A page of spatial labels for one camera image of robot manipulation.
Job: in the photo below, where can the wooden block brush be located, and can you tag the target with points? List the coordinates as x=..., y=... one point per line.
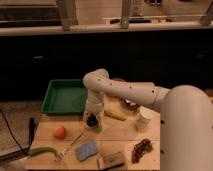
x=110, y=161

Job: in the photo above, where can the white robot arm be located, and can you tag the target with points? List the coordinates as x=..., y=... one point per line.
x=186, y=113

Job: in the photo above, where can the silver metal fork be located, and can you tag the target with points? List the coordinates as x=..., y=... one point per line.
x=62, y=154

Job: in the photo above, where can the green handled brush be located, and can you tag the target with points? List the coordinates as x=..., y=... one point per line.
x=40, y=150

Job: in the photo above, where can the dark red bowl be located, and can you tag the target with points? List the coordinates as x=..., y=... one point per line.
x=128, y=105

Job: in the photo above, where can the green plastic tray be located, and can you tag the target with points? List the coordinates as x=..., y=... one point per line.
x=64, y=97

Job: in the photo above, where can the blue sponge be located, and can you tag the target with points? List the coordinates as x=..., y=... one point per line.
x=86, y=150

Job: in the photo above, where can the orange fruit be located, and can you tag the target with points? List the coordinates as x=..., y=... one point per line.
x=60, y=132

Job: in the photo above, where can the dark metal cup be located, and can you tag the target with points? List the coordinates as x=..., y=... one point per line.
x=92, y=121

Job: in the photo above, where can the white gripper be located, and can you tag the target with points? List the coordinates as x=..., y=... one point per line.
x=93, y=106

